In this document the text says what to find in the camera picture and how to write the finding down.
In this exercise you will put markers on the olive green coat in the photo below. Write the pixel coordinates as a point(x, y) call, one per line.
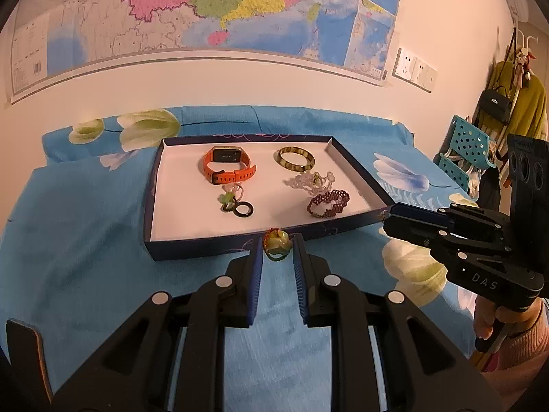
point(529, 107)

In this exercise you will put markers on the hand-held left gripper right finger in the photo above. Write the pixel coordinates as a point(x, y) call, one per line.
point(300, 283)

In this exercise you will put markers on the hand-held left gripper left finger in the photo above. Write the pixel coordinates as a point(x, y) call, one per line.
point(256, 283)

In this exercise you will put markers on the colourful wall map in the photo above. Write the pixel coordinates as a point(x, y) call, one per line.
point(128, 21)

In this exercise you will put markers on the black handbag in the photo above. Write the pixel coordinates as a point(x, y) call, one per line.
point(495, 105)

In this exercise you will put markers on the white coat rack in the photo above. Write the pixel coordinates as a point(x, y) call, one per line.
point(524, 43)

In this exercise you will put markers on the blue floral cloth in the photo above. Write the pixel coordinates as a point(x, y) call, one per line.
point(85, 223)

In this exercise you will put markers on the dark wooden board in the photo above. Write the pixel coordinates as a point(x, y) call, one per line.
point(25, 352)

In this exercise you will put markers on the navy shallow box tray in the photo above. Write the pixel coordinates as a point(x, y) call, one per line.
point(278, 214)

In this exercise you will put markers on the person's right hand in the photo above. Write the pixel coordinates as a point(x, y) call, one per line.
point(484, 317)

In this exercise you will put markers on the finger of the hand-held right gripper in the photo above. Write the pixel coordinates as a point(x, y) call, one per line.
point(429, 216)
point(411, 231)

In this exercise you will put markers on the person's right forearm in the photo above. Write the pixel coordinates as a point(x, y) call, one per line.
point(527, 360)

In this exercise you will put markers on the teal perforated chair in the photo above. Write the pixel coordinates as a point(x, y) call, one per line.
point(467, 137)

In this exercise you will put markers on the green mottled bangle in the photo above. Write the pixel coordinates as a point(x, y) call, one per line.
point(278, 159)

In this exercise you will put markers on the white wall socket panel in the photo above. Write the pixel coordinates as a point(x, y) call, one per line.
point(404, 64)
point(425, 76)

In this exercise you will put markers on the orange smartwatch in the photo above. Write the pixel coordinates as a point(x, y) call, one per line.
point(227, 176)

